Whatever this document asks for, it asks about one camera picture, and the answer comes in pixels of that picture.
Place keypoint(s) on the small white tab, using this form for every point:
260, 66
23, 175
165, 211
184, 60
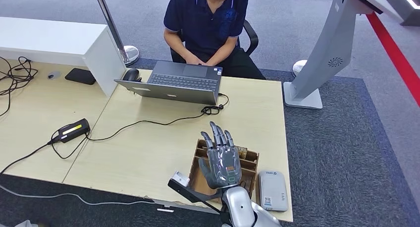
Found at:
165, 210

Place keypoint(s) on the person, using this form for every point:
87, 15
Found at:
203, 22

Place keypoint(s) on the black office chair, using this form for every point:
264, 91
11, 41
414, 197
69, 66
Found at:
252, 38

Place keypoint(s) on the hotel key card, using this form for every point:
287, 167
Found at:
243, 152

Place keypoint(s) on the chrome stanchion base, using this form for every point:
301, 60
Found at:
298, 68

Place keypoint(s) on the person's left hand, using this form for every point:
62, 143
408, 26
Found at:
210, 63

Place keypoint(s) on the red barrier belt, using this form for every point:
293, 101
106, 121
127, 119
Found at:
393, 54

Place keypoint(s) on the person's right hand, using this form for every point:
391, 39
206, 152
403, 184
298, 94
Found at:
194, 60

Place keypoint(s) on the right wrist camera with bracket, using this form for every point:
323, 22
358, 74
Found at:
180, 179

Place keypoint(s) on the wooden compartment tray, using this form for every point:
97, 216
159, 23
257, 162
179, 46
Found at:
198, 173

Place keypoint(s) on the person's left forearm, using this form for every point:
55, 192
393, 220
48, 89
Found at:
226, 50

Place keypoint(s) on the grey laptop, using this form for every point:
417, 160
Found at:
183, 81

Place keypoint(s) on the chrome stanchion post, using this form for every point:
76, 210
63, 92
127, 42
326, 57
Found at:
129, 53

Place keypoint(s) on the grey floor object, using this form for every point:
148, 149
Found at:
26, 224

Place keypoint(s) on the grey kiosk stand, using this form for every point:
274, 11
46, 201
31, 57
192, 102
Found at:
328, 48

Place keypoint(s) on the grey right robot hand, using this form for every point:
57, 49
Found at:
224, 169

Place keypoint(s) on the black computer mouse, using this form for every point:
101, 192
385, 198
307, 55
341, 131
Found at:
131, 74

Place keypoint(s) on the black power brick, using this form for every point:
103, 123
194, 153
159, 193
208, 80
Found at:
73, 131

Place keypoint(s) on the dark blue area rug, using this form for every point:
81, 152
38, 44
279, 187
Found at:
328, 153

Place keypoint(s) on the dark kiosk with light strip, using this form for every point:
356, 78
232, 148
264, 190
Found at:
407, 13

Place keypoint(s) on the small grey round object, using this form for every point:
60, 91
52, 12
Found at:
54, 75

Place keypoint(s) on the white counter block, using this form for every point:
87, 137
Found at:
49, 38

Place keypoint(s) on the black rectangular pad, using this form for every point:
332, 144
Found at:
80, 76

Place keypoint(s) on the person's right forearm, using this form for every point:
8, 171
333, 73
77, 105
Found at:
177, 45

